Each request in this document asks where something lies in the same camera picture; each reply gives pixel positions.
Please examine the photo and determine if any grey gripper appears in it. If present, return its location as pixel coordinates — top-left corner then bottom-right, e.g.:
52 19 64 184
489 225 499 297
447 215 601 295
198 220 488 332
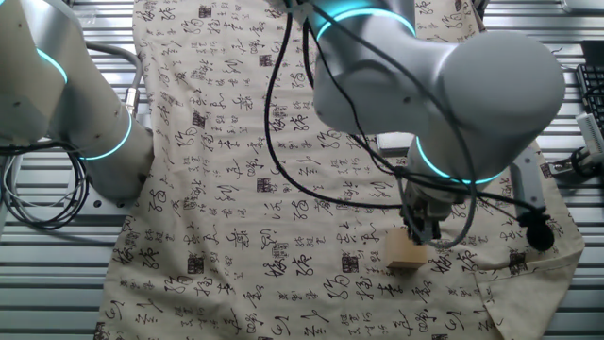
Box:
400 181 467 247

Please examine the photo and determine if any light wooden block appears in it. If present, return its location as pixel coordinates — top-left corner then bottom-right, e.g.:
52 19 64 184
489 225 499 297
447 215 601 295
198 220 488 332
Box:
383 227 428 271

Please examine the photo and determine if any silver digital pocket scale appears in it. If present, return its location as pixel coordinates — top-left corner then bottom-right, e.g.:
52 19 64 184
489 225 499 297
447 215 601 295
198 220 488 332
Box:
376 132 417 158

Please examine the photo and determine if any calligraphy print beige tablecloth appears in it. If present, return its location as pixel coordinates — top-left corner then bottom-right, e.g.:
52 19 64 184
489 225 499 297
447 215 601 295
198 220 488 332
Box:
93 0 586 340

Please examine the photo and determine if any white perforated box device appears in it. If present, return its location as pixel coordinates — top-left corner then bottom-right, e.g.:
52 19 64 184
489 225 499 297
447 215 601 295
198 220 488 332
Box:
575 111 604 156

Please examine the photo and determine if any black keyboard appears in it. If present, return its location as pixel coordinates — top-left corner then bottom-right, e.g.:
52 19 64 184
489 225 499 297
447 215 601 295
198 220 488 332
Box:
575 62 604 139

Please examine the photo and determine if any black monitor box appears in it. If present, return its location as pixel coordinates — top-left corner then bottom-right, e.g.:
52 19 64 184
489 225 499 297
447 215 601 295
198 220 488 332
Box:
579 39 604 66

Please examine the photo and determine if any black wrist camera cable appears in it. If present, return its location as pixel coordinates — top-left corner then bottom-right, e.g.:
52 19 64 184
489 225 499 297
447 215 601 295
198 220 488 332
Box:
400 172 542 216

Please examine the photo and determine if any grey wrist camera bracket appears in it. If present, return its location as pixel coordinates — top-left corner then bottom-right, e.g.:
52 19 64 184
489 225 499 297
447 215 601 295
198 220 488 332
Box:
508 149 548 223

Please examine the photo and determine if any black round camera plug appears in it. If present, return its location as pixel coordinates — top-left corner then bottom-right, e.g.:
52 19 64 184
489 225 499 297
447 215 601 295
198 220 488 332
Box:
516 211 557 252

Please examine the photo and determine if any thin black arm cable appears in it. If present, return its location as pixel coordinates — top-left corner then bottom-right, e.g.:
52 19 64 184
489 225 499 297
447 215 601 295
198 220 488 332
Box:
301 18 408 179

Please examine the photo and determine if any black clamp camera stand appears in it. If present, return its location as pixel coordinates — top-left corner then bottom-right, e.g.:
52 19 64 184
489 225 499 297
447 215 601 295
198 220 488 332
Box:
548 144 604 179

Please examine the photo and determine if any grey hose with metal connector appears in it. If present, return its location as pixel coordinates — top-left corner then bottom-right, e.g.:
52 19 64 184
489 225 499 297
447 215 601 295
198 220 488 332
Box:
83 41 144 120

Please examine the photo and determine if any thin white base cable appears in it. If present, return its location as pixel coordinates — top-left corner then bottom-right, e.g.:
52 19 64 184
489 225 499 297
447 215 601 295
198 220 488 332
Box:
1 154 77 212

